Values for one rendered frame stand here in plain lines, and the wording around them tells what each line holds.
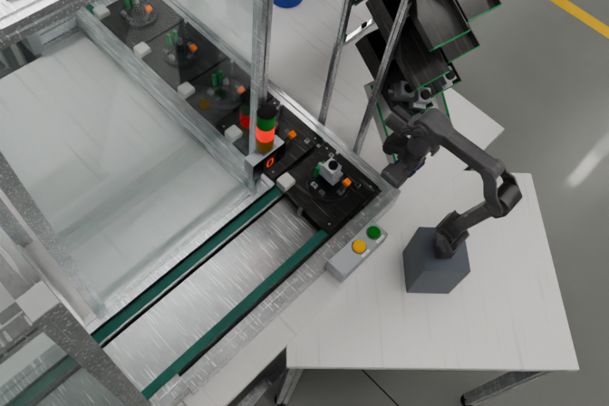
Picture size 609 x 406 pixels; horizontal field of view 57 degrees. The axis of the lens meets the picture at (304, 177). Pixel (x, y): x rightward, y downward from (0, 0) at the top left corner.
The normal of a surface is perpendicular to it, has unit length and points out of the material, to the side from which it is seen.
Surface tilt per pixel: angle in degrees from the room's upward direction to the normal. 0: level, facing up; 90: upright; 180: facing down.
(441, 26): 25
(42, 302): 0
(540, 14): 0
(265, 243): 0
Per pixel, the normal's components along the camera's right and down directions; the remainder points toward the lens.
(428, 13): 0.33, -0.15
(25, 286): 0.10, -0.51
